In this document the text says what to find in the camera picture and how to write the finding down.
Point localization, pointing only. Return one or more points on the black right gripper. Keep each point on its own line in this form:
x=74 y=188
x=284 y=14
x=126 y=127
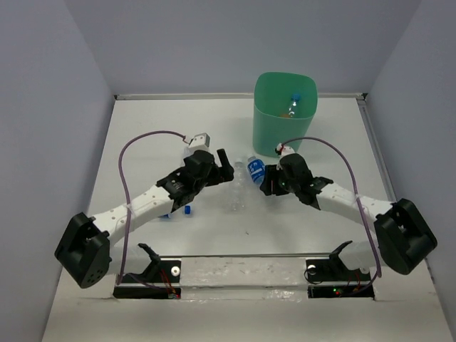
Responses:
x=272 y=173

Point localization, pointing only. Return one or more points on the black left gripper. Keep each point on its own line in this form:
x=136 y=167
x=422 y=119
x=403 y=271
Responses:
x=226 y=172

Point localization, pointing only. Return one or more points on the white-cap blue-label drink bottle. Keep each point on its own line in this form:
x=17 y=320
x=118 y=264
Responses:
x=256 y=169

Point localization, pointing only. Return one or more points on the clear bottle white cap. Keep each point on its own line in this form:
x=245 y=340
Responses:
x=237 y=190

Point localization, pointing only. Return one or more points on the blue-cap blue-label water bottle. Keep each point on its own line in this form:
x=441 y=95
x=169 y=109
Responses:
x=294 y=105

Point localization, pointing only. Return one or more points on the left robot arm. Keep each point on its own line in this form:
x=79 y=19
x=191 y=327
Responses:
x=89 y=250

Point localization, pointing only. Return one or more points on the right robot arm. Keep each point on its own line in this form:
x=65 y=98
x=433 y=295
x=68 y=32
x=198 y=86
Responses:
x=398 y=235

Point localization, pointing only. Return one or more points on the green plastic bin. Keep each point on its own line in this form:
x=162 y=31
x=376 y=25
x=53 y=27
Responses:
x=272 y=94

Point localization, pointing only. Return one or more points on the clear bottle blue cap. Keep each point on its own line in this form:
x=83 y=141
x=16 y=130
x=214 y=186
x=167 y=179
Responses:
x=187 y=152

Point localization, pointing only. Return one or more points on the small blue-label bottle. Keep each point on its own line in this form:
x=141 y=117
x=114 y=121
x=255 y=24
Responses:
x=185 y=211

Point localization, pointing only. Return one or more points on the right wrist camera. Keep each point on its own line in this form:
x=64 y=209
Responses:
x=283 y=150

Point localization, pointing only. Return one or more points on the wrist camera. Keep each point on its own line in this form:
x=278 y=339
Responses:
x=200 y=142
x=283 y=150

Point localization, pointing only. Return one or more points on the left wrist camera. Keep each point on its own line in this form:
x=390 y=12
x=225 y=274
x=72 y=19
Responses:
x=200 y=142

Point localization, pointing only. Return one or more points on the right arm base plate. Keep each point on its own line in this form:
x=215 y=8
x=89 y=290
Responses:
x=328 y=278

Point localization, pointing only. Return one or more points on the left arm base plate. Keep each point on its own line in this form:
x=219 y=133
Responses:
x=160 y=279

